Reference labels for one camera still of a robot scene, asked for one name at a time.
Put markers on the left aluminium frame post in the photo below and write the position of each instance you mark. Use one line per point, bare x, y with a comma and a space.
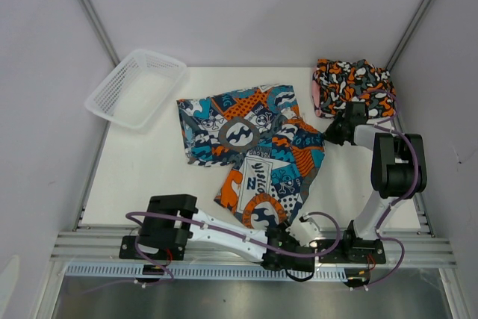
99, 30

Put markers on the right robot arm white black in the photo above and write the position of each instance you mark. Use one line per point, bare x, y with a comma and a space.
398, 172

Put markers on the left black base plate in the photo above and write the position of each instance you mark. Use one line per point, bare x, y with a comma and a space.
127, 250

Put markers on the pink shark print shorts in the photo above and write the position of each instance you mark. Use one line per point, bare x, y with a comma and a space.
315, 95

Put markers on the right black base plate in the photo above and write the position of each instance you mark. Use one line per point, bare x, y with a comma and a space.
332, 253

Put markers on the white slotted cable duct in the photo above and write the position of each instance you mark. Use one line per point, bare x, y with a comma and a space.
196, 271

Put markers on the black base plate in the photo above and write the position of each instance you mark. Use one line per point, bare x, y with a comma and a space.
127, 250
332, 253

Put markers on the orange camouflage shorts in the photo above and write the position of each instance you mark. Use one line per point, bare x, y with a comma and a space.
360, 81

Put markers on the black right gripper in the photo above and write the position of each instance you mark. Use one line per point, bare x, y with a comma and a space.
329, 134

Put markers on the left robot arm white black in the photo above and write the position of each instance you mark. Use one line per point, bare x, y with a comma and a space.
170, 222

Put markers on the right aluminium frame post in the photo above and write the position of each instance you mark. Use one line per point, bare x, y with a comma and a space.
412, 26

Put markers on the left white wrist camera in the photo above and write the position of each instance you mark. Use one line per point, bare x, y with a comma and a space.
305, 231

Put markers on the white plastic basket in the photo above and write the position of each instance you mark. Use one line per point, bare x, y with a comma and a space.
135, 90

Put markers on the aluminium frame post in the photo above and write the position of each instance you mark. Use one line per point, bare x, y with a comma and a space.
99, 30
412, 26

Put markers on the blue orange patterned shorts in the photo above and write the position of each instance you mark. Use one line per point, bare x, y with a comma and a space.
273, 153

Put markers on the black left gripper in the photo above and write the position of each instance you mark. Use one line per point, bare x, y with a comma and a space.
291, 239

